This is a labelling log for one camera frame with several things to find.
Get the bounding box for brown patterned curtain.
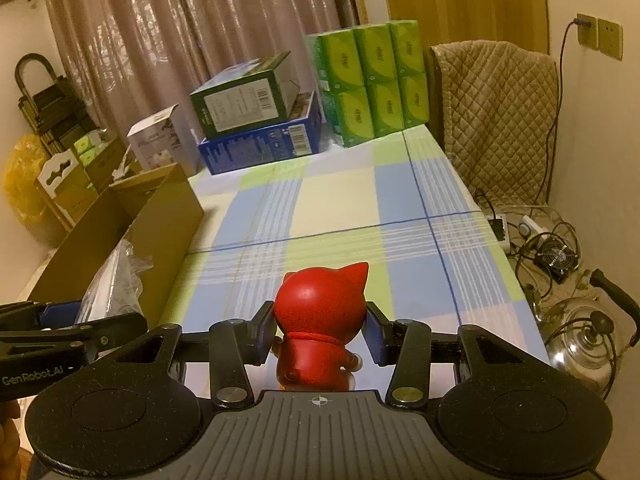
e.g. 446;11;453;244
42;0;367;161

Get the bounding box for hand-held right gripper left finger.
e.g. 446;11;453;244
116;302;276;408

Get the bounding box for dark green carton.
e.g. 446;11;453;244
190;51;301;140

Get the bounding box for steel kettle black handle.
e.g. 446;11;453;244
542;269;640;402

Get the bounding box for yellow plastic bag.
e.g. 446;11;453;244
4;135;57;249

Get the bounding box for dark charger cable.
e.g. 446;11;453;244
537;21;577;206

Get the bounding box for stack of green tissue packs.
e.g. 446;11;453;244
305;20;431;149

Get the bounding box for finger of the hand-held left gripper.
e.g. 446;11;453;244
0;312;149;361
0;301;84;332

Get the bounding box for white humidifier box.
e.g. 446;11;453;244
126;104;201;177

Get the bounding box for tangled floor cables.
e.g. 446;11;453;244
472;187;583;311

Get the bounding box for red cat figurine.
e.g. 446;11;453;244
274;262;371;393

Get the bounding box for clear bag of cotton swabs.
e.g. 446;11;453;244
80;240;154;324

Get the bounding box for white power strip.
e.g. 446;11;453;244
487;213;547;254

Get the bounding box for blue flat carton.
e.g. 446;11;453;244
197;91;323;176

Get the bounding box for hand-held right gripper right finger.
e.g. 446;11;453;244
364;301;521;409

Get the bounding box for brown carton with tissue packs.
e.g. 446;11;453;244
35;134;132;233

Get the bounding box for small black cooling fan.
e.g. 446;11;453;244
534;237;582;277

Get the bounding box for beige wall socket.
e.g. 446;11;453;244
576;12;600;50
597;19;623;61

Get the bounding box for brown cardboard box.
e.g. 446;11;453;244
30;163;205;332

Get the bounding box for beige quilted chair cover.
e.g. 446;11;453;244
430;41;559;207

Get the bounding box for orange curtain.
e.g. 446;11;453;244
380;0;548;56

